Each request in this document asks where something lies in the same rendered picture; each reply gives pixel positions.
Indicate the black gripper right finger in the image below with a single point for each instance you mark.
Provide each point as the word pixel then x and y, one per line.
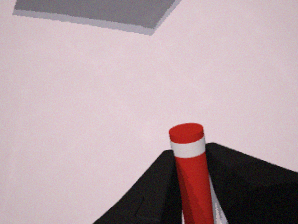
pixel 252 191

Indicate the red peg with white band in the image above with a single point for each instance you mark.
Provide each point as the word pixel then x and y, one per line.
pixel 187 142

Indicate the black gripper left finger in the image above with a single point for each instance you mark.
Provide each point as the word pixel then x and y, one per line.
pixel 154 199

